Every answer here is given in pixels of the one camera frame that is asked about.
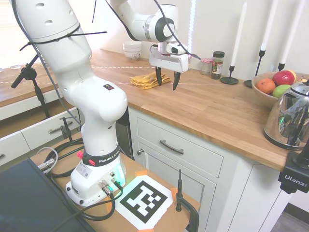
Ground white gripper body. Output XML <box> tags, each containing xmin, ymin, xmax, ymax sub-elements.
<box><xmin>149</xmin><ymin>45</ymin><xmax>190</xmax><ymax>73</ymax></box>

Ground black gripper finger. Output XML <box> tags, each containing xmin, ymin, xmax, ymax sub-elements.
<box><xmin>155</xmin><ymin>67</ymin><xmax>163</xmax><ymax>87</ymax></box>
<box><xmin>172</xmin><ymin>71</ymin><xmax>182</xmax><ymax>91</ymax></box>

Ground yellow terry cloth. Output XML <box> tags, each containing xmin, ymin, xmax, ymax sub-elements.
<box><xmin>130</xmin><ymin>72</ymin><xmax>171</xmax><ymax>90</ymax></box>

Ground jar with red checkered lid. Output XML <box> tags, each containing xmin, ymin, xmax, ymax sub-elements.
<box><xmin>200</xmin><ymin>58</ymin><xmax>213</xmax><ymax>76</ymax></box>

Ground white bowl with floral print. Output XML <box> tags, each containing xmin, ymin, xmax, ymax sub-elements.
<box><xmin>123</xmin><ymin>49</ymin><xmax>142</xmax><ymax>61</ymax></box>

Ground spice jar with black lid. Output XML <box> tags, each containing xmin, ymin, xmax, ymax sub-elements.
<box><xmin>211</xmin><ymin>51</ymin><xmax>225</xmax><ymax>80</ymax></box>

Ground white taper candle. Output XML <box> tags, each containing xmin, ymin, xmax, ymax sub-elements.
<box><xmin>260</xmin><ymin>0</ymin><xmax>279</xmax><ymax>52</ymax></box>
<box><xmin>230</xmin><ymin>0</ymin><xmax>249</xmax><ymax>67</ymax></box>
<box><xmin>281</xmin><ymin>0</ymin><xmax>308</xmax><ymax>65</ymax></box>

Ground wooden fruit bowl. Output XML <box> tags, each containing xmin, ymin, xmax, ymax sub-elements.
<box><xmin>251</xmin><ymin>72</ymin><xmax>309</xmax><ymax>107</ymax></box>

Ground orange fruit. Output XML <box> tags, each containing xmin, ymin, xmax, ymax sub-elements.
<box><xmin>256</xmin><ymin>77</ymin><xmax>276</xmax><ymax>95</ymax></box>

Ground green apple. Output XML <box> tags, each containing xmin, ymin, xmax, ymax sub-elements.
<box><xmin>272</xmin><ymin>84</ymin><xmax>293</xmax><ymax>98</ymax></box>

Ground small black clamp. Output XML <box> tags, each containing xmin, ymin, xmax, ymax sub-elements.
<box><xmin>59</xmin><ymin>116</ymin><xmax>73</xmax><ymax>143</ymax></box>

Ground red apple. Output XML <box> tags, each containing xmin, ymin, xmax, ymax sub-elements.
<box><xmin>272</xmin><ymin>70</ymin><xmax>295</xmax><ymax>86</ymax></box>

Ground white kitchen cabinet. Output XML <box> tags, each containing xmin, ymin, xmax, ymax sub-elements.
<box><xmin>115</xmin><ymin>106</ymin><xmax>299</xmax><ymax>232</ymax></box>

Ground black bar clamp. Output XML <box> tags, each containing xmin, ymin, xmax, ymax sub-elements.
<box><xmin>175</xmin><ymin>169</ymin><xmax>200</xmax><ymax>232</ymax></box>

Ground stainless steel kettle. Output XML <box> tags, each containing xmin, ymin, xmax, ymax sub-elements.
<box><xmin>263</xmin><ymin>79</ymin><xmax>309</xmax><ymax>151</ymax></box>

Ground black and white marker sheet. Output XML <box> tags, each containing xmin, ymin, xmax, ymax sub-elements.
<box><xmin>115</xmin><ymin>174</ymin><xmax>174</xmax><ymax>231</ymax></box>

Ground black tripod stand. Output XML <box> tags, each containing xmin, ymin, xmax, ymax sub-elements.
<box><xmin>10</xmin><ymin>54</ymin><xmax>53</xmax><ymax>119</ymax></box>

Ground wooden mounting board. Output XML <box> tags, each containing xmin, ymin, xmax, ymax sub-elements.
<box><xmin>28</xmin><ymin>131</ymin><xmax>201</xmax><ymax>232</ymax></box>

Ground black controller box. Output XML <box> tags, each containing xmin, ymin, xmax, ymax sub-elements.
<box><xmin>0</xmin><ymin>157</ymin><xmax>95</xmax><ymax>232</ymax></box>

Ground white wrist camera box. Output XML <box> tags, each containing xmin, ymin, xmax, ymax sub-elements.
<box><xmin>166</xmin><ymin>43</ymin><xmax>189</xmax><ymax>56</ymax></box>

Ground black cable to gripper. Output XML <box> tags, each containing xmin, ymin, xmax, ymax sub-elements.
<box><xmin>154</xmin><ymin>0</ymin><xmax>201</xmax><ymax>60</ymax></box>

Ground curved metal drawer handle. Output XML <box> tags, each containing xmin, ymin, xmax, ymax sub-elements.
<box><xmin>159</xmin><ymin>139</ymin><xmax>185</xmax><ymax>156</ymax></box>

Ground straight metal drawer handle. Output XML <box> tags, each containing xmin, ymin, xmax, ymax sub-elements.
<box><xmin>48</xmin><ymin>120</ymin><xmax>73</xmax><ymax>135</ymax></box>

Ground black base cables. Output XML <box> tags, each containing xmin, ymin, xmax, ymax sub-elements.
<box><xmin>47</xmin><ymin>139</ymin><xmax>124</xmax><ymax>221</ymax></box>

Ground black Ulanzi camera mount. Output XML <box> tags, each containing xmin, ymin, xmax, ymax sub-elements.
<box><xmin>277</xmin><ymin>149</ymin><xmax>309</xmax><ymax>194</ymax></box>

